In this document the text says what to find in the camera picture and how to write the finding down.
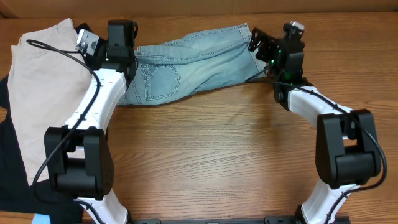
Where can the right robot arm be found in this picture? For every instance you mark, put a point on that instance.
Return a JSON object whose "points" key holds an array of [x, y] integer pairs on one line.
{"points": [[348, 157]]}

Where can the black garment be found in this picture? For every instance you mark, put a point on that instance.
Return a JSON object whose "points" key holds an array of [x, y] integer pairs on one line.
{"points": [[16, 194]]}

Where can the light blue denim shorts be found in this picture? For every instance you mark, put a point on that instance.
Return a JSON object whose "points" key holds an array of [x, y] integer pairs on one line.
{"points": [[197, 62]]}

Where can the light blue cloth piece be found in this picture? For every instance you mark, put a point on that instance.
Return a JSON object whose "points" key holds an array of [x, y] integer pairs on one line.
{"points": [[41, 219]]}

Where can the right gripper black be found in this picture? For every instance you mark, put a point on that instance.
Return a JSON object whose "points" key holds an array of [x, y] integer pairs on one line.
{"points": [[270, 52]]}

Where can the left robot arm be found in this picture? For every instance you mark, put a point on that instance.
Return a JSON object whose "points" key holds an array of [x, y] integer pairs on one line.
{"points": [[78, 158]]}

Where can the beige shorts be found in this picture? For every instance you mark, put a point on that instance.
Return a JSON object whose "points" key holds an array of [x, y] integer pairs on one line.
{"points": [[45, 89]]}

